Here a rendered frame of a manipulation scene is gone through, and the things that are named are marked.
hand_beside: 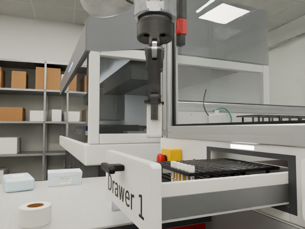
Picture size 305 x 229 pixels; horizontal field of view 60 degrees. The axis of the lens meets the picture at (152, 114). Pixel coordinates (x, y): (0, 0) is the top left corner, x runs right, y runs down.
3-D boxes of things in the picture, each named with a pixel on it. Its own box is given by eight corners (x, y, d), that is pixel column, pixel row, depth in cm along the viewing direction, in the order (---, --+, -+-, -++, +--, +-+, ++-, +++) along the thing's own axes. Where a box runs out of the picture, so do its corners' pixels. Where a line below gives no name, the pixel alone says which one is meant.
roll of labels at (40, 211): (23, 230, 57) (24, 211, 57) (14, 222, 62) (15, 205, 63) (55, 223, 62) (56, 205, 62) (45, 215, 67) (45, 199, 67)
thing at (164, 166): (189, 176, 48) (189, 173, 48) (151, 164, 64) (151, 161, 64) (197, 176, 48) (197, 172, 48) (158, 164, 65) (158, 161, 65)
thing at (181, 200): (157, 225, 40) (157, 184, 41) (114, 189, 64) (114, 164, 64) (329, 198, 56) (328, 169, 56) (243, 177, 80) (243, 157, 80)
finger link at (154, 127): (161, 103, 54) (161, 102, 53) (161, 137, 53) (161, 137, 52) (146, 103, 54) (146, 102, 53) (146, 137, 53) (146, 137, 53)
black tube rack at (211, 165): (189, 209, 47) (189, 172, 48) (151, 188, 64) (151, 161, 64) (280, 196, 56) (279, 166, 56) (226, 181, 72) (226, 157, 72)
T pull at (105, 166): (109, 175, 47) (109, 166, 47) (100, 169, 54) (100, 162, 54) (128, 173, 48) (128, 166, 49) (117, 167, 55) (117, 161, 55)
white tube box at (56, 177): (47, 186, 100) (47, 173, 100) (47, 182, 108) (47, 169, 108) (81, 184, 105) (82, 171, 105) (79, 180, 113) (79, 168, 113)
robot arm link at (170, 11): (130, -17, 50) (130, 13, 50) (179, -18, 50) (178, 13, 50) (135, 5, 60) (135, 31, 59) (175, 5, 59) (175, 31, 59)
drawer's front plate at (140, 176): (150, 241, 38) (150, 164, 39) (105, 195, 65) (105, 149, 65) (161, 239, 39) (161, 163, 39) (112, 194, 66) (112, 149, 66)
